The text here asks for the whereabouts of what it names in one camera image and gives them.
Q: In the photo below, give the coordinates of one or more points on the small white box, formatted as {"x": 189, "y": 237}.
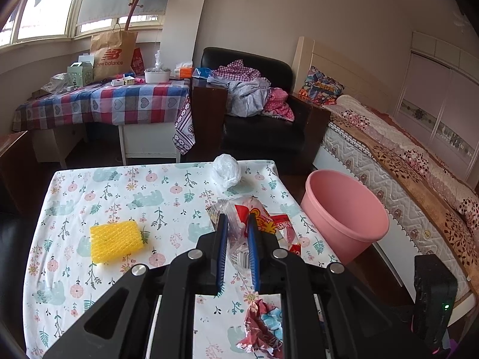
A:
{"x": 117, "y": 82}
{"x": 129, "y": 80}

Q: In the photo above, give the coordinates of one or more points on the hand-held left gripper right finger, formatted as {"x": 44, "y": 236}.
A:
{"x": 252, "y": 254}

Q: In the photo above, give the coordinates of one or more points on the purple patterned cloth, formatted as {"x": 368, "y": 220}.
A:
{"x": 185, "y": 131}

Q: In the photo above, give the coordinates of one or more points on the dark wooden cabinet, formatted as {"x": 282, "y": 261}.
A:
{"x": 205, "y": 119}

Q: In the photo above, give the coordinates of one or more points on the crumpled red blue wrapper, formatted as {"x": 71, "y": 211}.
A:
{"x": 262, "y": 325}

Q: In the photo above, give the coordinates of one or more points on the white table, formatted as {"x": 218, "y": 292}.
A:
{"x": 149, "y": 142}

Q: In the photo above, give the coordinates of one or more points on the grey white garment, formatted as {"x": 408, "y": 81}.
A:
{"x": 247, "y": 97}

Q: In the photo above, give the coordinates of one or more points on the blue packet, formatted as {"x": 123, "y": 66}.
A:
{"x": 202, "y": 73}

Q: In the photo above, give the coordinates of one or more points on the red coat rack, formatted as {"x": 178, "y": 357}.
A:
{"x": 131, "y": 11}

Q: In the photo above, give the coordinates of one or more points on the black armchair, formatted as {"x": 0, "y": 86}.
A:
{"x": 262, "y": 138}

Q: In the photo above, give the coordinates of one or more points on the floral tablecloth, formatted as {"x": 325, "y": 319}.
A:
{"x": 112, "y": 202}

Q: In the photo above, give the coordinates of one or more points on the white bowl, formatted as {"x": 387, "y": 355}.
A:
{"x": 157, "y": 76}

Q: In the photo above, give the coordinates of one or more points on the purple plaid shirt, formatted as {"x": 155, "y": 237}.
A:
{"x": 235, "y": 71}

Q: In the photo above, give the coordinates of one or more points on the white wardrobe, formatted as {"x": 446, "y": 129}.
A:
{"x": 441, "y": 101}

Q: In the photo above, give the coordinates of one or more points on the cream headboard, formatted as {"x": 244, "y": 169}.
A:
{"x": 355, "y": 71}

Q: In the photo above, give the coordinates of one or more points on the pink plastic bucket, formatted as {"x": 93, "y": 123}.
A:
{"x": 344, "y": 209}

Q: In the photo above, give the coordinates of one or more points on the brown paper bag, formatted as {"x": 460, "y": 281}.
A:
{"x": 112, "y": 56}

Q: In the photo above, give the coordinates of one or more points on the bed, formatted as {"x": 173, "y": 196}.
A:
{"x": 378, "y": 190}

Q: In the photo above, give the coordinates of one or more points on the leopard print blanket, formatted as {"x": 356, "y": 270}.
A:
{"x": 423, "y": 194}

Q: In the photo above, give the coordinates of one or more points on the red snack wrapper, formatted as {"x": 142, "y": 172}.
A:
{"x": 286, "y": 232}

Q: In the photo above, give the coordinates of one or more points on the colourful cartoon pillow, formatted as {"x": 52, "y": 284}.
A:
{"x": 322, "y": 86}

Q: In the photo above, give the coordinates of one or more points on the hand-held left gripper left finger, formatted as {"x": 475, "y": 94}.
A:
{"x": 222, "y": 254}

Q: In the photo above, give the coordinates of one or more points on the green carton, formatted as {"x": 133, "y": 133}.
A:
{"x": 80, "y": 74}

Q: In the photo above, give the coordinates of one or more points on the crumpled clear plastic bag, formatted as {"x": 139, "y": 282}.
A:
{"x": 226, "y": 172}

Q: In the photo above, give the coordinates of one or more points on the knotted clear plastic bag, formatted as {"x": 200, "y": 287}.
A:
{"x": 159, "y": 61}

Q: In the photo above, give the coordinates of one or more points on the floral quilt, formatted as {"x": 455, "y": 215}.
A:
{"x": 396, "y": 134}

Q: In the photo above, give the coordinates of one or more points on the clear snack bag red print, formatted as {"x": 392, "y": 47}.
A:
{"x": 237, "y": 228}

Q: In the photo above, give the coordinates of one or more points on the window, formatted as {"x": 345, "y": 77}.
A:
{"x": 45, "y": 18}

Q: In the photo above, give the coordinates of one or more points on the pink red garment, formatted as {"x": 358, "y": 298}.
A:
{"x": 278, "y": 104}

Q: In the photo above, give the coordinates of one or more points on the yellow foam fruit net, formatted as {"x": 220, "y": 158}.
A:
{"x": 116, "y": 241}

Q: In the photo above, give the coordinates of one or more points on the orange tissue box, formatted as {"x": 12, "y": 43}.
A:
{"x": 183, "y": 72}

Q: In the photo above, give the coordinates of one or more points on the plaid tablecloth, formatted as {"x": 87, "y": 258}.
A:
{"x": 112, "y": 104}

